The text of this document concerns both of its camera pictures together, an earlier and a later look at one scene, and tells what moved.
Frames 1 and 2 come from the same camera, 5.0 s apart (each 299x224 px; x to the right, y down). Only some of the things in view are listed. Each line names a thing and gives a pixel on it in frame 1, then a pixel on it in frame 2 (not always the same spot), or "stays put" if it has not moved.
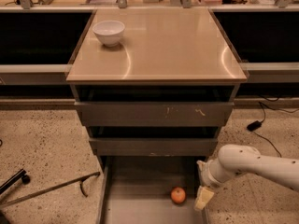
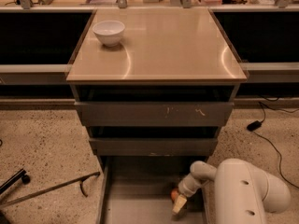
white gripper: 206,174 → 187,189
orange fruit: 177,195 stays put
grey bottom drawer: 149,189 stays put
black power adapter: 253,125 stays put
